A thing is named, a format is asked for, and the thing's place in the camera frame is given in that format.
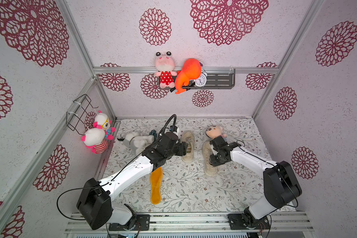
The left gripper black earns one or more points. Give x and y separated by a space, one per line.
182 148

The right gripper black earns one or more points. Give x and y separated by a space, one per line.
213 159

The beige lace sneaker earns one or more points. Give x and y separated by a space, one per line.
206 153
188 137

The yellow insole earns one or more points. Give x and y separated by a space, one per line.
156 178

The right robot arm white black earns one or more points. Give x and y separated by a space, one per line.
279 181

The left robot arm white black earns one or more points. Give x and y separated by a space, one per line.
96 198

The doll plush striped shirt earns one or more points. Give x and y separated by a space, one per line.
215 131

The teal handheld device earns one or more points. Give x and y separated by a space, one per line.
154 134

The white fluffy plush dog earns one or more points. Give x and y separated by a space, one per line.
137 142

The white alarm clock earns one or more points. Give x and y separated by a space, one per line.
202 80

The white plush yellow glasses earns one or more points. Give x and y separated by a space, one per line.
103 122

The white plush red striped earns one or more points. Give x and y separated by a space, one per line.
94 139

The orange plush toy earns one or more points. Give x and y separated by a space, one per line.
190 70

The pink frog plush red dress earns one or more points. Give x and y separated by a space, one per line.
165 66

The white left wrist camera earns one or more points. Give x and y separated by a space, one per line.
174 129

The grey metal wall shelf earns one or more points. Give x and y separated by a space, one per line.
216 80

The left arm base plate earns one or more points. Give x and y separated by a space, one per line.
129 222

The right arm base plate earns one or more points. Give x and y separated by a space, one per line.
248 221

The aluminium front rail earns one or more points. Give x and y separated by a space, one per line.
212 222

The black wire wall basket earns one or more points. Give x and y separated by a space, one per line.
81 119

